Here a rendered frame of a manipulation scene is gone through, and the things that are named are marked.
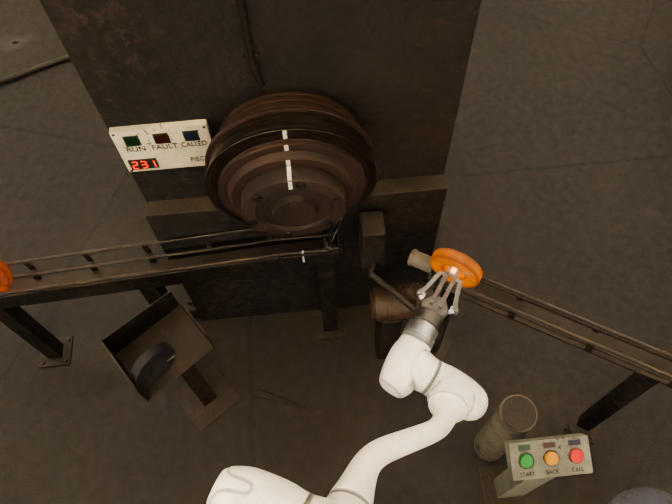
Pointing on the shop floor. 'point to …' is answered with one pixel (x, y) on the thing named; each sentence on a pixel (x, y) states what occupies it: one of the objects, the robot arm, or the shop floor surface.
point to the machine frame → (196, 33)
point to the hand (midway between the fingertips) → (456, 265)
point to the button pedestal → (513, 476)
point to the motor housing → (392, 313)
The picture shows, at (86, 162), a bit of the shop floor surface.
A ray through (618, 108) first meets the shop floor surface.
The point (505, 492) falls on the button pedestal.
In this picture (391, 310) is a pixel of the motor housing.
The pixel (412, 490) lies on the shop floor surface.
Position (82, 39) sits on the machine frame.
